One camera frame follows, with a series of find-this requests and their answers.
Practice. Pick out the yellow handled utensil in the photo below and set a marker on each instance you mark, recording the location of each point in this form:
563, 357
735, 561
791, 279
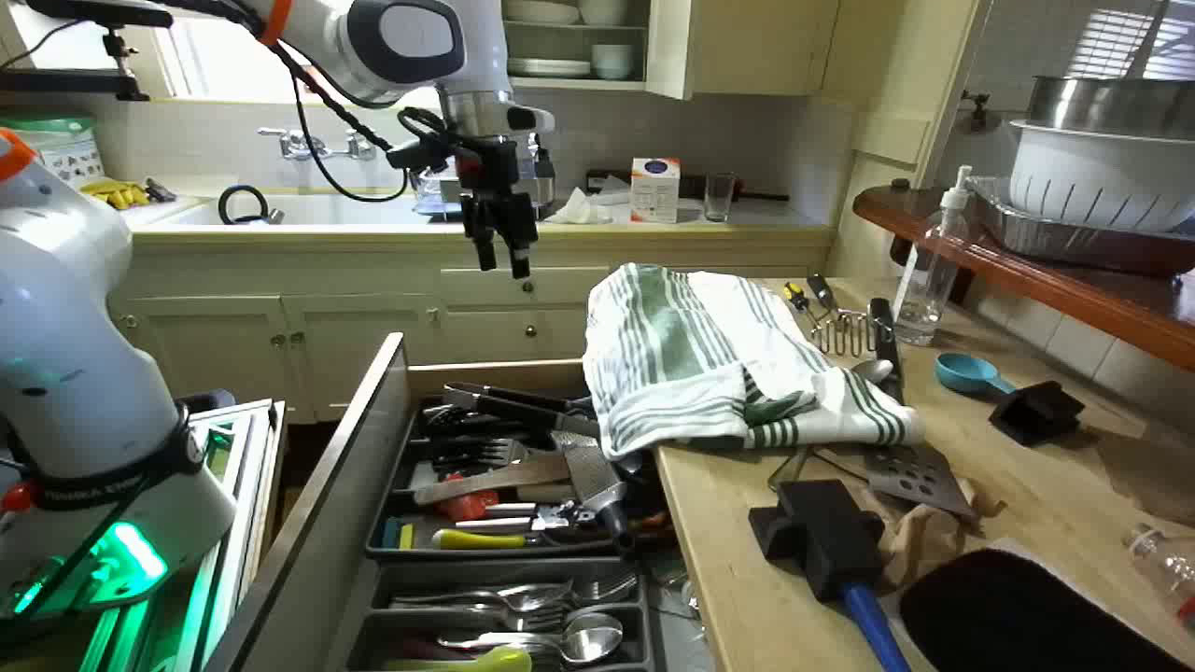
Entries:
478, 540

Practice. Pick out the white carton box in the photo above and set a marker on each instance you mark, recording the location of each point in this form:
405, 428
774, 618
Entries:
654, 189

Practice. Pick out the crushed clear plastic bottle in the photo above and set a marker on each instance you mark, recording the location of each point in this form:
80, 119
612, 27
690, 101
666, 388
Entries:
1167, 566

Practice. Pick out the wooden shelf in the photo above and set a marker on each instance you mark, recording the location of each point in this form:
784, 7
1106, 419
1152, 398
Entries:
1119, 302

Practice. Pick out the chrome sink faucet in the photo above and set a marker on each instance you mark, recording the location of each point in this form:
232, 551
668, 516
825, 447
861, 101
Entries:
303, 146

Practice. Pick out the stack of white bowls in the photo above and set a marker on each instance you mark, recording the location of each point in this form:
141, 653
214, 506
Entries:
612, 62

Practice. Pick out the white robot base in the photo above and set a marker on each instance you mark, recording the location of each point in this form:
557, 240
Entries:
113, 487

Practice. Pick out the steel pot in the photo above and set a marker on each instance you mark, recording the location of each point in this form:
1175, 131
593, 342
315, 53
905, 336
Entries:
1112, 107

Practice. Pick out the black handled ladle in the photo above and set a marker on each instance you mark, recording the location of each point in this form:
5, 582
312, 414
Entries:
883, 368

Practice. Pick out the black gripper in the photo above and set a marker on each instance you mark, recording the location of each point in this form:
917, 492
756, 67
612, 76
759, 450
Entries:
491, 185

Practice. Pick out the open wooden drawer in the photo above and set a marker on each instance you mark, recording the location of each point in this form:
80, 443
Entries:
306, 604

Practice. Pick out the teal measuring scoop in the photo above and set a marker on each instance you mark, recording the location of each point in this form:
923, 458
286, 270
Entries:
971, 373

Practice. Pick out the metal baking tray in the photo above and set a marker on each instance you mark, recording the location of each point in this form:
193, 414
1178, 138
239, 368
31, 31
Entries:
1061, 243

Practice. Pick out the grey cutlery tray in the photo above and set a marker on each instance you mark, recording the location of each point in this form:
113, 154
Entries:
410, 608

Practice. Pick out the metal spoon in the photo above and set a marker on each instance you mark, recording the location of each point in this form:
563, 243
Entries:
573, 643

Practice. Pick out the metal wire whisk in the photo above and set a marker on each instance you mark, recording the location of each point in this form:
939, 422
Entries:
834, 331

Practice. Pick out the small black scoop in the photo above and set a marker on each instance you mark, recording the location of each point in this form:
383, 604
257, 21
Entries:
1035, 411

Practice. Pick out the brown paper bag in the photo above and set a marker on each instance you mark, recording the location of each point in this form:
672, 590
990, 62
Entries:
919, 540

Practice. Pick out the black utensil tray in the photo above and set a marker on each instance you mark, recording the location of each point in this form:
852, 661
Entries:
506, 463

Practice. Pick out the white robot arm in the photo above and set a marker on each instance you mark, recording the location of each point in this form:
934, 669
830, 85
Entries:
371, 53

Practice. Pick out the green striped white towel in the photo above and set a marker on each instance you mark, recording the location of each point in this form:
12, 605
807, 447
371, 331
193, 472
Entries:
718, 360

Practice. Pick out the white plastic colander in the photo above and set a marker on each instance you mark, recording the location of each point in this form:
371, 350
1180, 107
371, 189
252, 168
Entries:
1102, 182

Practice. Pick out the clear spray bottle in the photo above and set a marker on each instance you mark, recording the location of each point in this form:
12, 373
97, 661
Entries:
928, 279

